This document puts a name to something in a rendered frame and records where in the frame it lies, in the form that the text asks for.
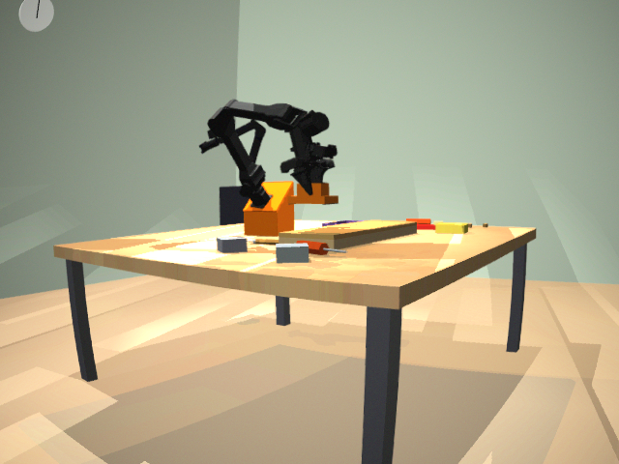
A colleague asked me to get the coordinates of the yellow rectangular block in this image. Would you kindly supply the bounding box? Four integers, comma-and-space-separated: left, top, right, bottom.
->
435, 223, 468, 234

